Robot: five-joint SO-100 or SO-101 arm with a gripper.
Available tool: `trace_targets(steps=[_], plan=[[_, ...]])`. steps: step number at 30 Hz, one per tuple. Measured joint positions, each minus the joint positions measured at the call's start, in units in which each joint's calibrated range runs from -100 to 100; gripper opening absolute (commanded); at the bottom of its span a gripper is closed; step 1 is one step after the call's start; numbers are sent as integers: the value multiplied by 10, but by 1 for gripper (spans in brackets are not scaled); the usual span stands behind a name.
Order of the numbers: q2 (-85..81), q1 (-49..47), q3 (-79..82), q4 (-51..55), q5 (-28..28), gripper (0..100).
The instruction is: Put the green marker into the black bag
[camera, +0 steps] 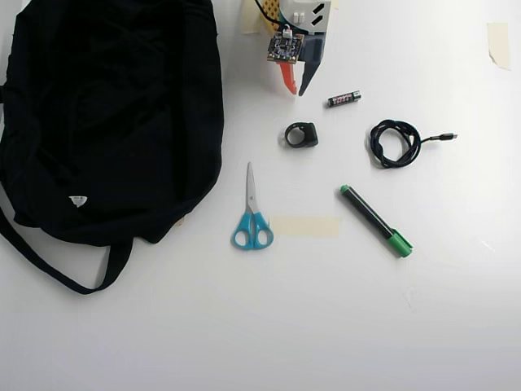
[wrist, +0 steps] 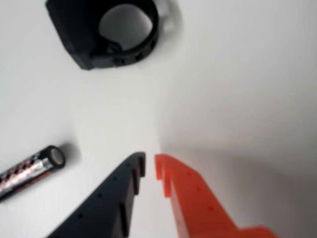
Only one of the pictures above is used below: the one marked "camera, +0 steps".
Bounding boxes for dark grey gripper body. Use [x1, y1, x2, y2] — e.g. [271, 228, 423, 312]
[303, 33, 327, 64]

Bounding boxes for black coiled USB cable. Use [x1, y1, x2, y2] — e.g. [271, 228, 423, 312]
[368, 118, 458, 170]

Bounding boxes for black AAA battery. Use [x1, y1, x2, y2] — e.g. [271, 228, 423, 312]
[326, 90, 362, 109]

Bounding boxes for black fabric bag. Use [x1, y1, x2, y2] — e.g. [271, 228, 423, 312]
[0, 0, 225, 296]

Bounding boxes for black plastic ring clamp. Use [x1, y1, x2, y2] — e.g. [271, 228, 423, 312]
[283, 121, 319, 150]

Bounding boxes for blue handled scissors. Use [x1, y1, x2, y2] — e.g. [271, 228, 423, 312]
[231, 161, 274, 251]

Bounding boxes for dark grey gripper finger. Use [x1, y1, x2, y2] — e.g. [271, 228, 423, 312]
[297, 60, 320, 97]

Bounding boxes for green black marker pen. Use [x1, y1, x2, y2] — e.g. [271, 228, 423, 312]
[339, 184, 414, 259]

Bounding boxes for torn beige masking tape strip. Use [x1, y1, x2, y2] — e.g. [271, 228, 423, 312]
[487, 22, 512, 72]

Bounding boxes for wide beige masking tape strip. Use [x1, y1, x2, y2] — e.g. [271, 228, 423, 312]
[270, 216, 340, 239]

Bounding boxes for yellow perforated base block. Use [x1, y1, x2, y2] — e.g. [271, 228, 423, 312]
[259, 0, 286, 37]

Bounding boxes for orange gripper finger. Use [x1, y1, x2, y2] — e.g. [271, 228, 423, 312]
[278, 63, 299, 96]

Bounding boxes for camera circuit board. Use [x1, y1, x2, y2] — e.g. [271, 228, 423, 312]
[266, 29, 306, 66]

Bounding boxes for black camera cable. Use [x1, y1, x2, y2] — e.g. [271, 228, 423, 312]
[254, 0, 282, 24]

